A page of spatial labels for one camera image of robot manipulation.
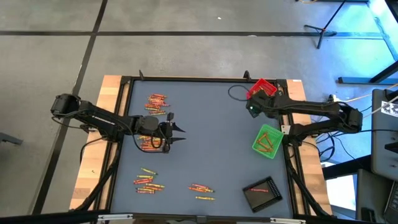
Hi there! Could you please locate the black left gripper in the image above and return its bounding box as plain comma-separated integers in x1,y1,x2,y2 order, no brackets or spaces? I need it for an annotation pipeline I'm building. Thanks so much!
158,121,187,153

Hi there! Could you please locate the red plastic basket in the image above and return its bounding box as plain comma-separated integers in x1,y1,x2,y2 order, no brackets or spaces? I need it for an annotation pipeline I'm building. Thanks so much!
246,78,278,101

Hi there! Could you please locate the green plastic basket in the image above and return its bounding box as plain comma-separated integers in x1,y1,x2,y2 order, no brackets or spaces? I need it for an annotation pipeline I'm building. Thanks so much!
251,124,285,160

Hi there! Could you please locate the wooden side board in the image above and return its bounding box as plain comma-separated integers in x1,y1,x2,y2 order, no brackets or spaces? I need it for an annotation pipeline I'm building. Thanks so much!
68,74,133,212
285,78,333,216

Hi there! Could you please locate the black tripod stand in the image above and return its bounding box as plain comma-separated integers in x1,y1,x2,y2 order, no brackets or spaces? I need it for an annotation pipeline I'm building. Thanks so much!
303,0,346,50

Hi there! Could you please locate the black floor stand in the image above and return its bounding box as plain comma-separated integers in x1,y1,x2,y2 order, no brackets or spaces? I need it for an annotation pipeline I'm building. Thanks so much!
338,0,398,86

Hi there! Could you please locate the black plastic basket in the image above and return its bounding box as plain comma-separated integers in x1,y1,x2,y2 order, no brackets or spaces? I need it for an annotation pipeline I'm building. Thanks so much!
242,175,284,213

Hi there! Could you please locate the aluminium extrusion bar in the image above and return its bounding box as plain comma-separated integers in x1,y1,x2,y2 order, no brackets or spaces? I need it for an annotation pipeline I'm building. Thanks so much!
269,217,307,224
96,213,134,222

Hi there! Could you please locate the grey desk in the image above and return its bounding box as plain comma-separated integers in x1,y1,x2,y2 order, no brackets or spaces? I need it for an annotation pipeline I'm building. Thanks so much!
371,88,398,182

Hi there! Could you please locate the white fiducial tag paper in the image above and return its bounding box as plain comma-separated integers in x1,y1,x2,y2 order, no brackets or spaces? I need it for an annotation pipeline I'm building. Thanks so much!
380,100,398,118

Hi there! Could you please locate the grey cabinet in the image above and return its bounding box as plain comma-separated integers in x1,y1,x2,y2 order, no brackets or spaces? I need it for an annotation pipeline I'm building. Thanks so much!
356,169,398,224

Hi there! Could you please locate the black rig beam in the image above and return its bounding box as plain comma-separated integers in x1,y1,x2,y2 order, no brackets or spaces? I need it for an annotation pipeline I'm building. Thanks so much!
0,210,100,224

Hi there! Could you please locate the dark floor stand foot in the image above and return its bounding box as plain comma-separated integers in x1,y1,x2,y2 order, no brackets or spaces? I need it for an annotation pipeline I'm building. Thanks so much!
0,132,24,146

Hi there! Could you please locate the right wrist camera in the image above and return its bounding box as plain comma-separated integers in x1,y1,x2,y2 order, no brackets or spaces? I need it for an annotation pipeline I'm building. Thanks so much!
247,103,261,119

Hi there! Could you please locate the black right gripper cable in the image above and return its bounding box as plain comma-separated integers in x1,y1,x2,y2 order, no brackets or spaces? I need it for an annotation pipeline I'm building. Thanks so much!
228,84,251,102

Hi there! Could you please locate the black table frame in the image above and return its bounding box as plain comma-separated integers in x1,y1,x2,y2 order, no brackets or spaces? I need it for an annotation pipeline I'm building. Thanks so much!
73,70,335,220

